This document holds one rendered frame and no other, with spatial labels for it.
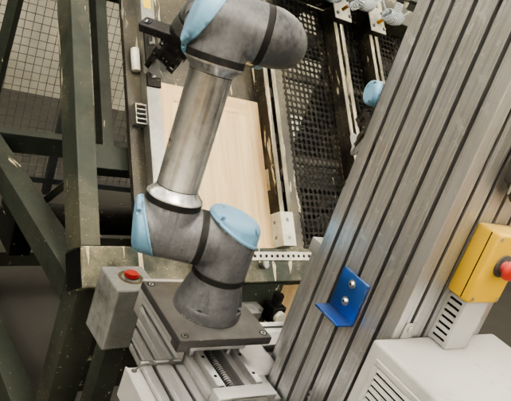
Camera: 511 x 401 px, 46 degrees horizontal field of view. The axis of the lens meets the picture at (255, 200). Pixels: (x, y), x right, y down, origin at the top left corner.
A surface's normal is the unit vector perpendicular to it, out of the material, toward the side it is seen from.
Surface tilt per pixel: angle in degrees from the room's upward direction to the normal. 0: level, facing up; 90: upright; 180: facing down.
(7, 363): 0
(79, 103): 50
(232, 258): 90
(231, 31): 87
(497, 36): 90
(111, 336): 90
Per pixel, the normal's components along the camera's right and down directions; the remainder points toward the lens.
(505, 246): 0.48, 0.43
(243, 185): 0.62, -0.24
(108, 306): -0.78, -0.06
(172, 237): 0.25, 0.29
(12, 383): 0.32, -0.90
